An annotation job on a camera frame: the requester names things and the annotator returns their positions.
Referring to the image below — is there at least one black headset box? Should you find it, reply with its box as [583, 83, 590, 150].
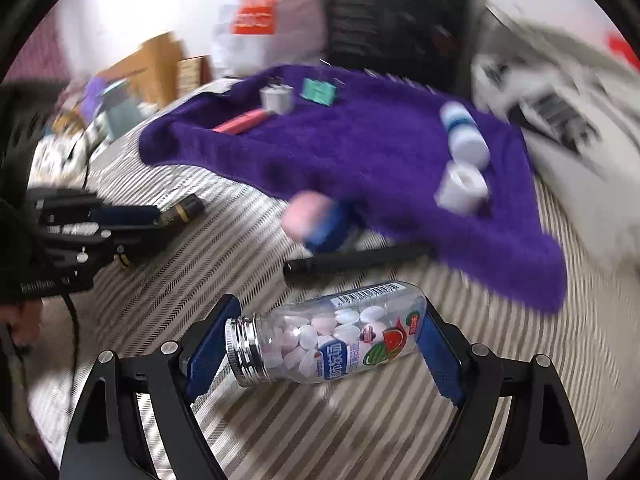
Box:
[326, 0, 483, 99]

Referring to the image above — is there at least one striped bed quilt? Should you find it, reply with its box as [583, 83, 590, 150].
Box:
[27, 132, 639, 479]

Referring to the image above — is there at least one black tube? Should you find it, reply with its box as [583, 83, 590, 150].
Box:
[282, 243, 436, 284]

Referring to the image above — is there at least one wooden chair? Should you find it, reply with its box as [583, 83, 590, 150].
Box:
[98, 32, 184, 108]

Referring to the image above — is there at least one purple towel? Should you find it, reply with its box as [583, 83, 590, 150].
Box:
[139, 65, 567, 314]

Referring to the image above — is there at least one white USB charger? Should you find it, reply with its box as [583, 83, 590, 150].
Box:
[259, 84, 294, 115]

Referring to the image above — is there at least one person's left hand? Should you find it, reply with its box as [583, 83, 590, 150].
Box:
[0, 299, 43, 347]

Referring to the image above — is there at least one blue white Vaseline balm stick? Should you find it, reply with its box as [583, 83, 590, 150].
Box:
[439, 101, 490, 170]

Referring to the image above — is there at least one grey Nike bag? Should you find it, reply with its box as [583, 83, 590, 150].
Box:
[472, 9, 639, 269]

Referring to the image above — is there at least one black gold Grand Reserve box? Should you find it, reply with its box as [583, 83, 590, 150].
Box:
[115, 193, 207, 269]

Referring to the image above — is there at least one clear candy bottle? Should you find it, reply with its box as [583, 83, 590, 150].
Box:
[224, 282, 427, 387]

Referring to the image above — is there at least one white Miniso plastic bag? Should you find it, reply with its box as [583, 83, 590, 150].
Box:
[210, 0, 326, 77]

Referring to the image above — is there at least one pink highlighter pen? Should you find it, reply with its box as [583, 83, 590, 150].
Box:
[213, 108, 272, 136]

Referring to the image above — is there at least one pink and blue round case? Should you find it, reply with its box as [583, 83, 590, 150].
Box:
[281, 191, 354, 254]

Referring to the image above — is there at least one white tape roll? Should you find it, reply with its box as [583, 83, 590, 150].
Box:
[434, 160, 489, 216]

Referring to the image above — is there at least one teal binder clip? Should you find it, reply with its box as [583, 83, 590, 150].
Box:
[300, 78, 338, 106]

